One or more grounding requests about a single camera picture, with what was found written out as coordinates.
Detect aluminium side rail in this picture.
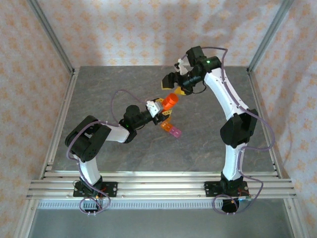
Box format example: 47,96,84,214
247,69,292,179
39,68,80,179

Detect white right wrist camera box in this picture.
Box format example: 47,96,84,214
174,58,190,75

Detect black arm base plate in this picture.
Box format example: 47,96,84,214
204,181,249,198
73,181,118,198

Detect grey slotted cable duct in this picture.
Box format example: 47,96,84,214
37,199,248,210

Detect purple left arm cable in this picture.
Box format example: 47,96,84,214
66,89,149,216

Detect thin black cable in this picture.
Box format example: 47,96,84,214
189,83,208,95

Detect grey metal sheet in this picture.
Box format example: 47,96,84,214
27,208,293,238

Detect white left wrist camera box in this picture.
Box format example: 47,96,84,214
146,100,162,118

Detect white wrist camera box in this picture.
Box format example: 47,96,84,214
174,58,190,75
146,100,162,118

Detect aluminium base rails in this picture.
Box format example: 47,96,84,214
26,170,298,200

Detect aluminium frame post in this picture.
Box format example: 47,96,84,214
26,0,76,75
13,198,38,238
283,197,310,238
247,0,295,73

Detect orange and pink pill organizer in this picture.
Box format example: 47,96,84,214
160,120,183,138

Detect orange pill bottle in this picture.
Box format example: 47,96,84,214
162,93,179,111

